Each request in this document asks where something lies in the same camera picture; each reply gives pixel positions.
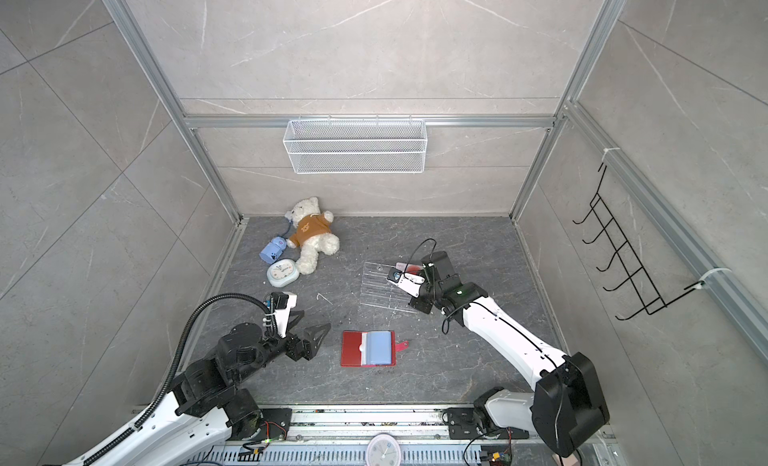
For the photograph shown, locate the red leather card holder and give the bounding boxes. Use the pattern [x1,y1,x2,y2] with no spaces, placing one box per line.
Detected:
[340,330,409,368]

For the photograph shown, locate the clear acrylic card stand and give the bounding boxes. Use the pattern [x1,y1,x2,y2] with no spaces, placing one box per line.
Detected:
[359,261,418,314]

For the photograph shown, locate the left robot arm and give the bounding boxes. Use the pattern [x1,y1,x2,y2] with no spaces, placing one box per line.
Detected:
[70,323,331,465]

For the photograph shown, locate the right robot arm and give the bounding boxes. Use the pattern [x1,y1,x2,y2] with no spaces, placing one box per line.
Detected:
[387,251,610,457]

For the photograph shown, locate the light blue alarm clock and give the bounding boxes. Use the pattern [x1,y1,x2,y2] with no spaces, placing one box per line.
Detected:
[267,259,300,288]

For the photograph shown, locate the blue small bottle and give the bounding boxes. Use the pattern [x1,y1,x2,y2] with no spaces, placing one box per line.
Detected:
[259,236,287,265]

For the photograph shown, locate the white teddy bear orange shirt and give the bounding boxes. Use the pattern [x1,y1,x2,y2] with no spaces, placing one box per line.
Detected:
[286,197,340,276]

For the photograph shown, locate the white round clock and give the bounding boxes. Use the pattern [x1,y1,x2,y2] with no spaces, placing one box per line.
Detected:
[365,433,403,466]

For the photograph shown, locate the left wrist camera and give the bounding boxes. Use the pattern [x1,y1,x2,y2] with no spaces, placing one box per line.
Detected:
[269,292,298,338]

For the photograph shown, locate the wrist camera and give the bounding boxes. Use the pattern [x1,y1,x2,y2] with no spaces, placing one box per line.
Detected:
[387,267,425,298]
[269,292,298,338]

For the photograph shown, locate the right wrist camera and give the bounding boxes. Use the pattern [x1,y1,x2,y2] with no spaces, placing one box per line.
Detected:
[387,267,425,298]

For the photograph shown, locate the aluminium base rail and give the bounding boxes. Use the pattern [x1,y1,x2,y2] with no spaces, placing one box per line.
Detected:
[113,404,619,466]

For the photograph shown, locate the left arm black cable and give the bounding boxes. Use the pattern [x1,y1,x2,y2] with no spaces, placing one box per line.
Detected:
[83,293,274,464]

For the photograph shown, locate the white wire mesh basket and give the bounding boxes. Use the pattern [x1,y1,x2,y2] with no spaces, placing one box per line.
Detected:
[283,119,428,175]

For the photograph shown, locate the black wire hook rack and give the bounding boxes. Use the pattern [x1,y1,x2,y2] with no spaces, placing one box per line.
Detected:
[571,163,706,322]

